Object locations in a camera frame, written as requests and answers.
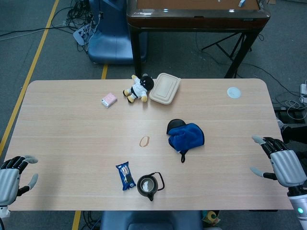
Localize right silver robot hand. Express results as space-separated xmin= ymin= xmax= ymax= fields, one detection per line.
xmin=250 ymin=135 xmax=307 ymax=187

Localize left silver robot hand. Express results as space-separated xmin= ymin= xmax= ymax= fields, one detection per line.
xmin=0 ymin=155 xmax=39 ymax=207

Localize blue oven mitt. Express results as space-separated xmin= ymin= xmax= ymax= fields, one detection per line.
xmin=165 ymin=119 xmax=206 ymax=163

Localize blue mobile robot base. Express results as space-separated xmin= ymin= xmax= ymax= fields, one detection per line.
xmin=87 ymin=0 xmax=147 ymax=65

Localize black trouser leg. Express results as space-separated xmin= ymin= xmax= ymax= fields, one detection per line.
xmin=279 ymin=124 xmax=307 ymax=144

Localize white power strip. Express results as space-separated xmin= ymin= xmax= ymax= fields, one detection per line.
xmin=299 ymin=83 xmax=307 ymax=104

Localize yellow toy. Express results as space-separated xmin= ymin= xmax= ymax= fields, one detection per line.
xmin=201 ymin=210 xmax=222 ymax=226

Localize white round grommet cover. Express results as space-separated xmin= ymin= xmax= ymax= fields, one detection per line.
xmin=226 ymin=86 xmax=241 ymax=99

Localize blue cookie packet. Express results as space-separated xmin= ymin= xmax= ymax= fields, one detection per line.
xmin=116 ymin=161 xmax=137 ymax=192

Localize pink tissue pack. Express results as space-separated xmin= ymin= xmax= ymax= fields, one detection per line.
xmin=100 ymin=92 xmax=118 ymax=109

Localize black tripod stand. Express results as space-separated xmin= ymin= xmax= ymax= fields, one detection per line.
xmin=201 ymin=32 xmax=252 ymax=64

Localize blue robot torso base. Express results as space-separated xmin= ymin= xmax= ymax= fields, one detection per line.
xmin=99 ymin=210 xmax=203 ymax=230

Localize beige lidded food container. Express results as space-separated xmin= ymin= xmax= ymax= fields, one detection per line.
xmin=149 ymin=73 xmax=181 ymax=105

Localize black and white plush doll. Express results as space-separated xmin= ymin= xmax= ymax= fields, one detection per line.
xmin=123 ymin=74 xmax=155 ymax=104

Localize white printed floor device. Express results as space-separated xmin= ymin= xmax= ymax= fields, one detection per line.
xmin=73 ymin=25 xmax=93 ymax=46

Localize dark wooden side table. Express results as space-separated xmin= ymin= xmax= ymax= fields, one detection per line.
xmin=126 ymin=0 xmax=271 ymax=79

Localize white coiled cable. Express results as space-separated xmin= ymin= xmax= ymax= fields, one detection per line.
xmin=285 ymin=100 xmax=307 ymax=119

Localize black metal floor frame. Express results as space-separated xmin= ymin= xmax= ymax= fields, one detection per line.
xmin=273 ymin=103 xmax=307 ymax=124

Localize dark teapot with handle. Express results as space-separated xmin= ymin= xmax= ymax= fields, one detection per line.
xmin=136 ymin=171 xmax=165 ymax=202

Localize grey floor cable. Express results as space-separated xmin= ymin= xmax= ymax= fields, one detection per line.
xmin=0 ymin=20 xmax=72 ymax=40

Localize black cable bundle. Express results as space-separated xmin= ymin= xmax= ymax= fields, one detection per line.
xmin=64 ymin=0 xmax=101 ymax=52

